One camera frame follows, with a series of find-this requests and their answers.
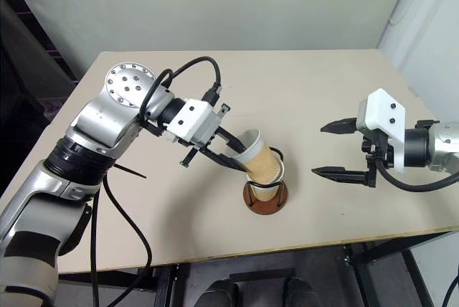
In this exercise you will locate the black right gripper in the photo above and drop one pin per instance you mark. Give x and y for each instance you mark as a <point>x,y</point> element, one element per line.
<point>376,149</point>

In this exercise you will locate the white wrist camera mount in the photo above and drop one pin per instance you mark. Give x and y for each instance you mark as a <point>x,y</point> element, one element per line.
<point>383,109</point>
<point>193,117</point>

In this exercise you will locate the black metal table frame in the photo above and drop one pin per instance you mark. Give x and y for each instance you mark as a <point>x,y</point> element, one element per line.
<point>364,278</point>

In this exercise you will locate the dark rounded shape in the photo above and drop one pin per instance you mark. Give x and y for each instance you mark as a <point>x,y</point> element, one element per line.
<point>220,294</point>

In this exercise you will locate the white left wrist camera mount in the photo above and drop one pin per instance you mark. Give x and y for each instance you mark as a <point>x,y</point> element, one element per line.
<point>193,117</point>

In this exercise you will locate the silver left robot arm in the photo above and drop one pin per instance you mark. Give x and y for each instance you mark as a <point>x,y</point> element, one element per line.
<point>97,120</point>

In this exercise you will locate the brown ribbed paper cup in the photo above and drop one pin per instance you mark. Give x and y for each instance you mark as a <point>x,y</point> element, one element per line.
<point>264,193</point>
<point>263,165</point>

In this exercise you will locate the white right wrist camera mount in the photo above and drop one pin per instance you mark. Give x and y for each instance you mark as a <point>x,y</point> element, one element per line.
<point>383,109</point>

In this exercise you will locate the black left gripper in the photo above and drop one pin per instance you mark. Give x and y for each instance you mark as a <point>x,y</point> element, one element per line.
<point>208,131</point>

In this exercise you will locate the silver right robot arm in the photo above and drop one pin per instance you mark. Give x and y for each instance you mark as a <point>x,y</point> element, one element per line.
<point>441,145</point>

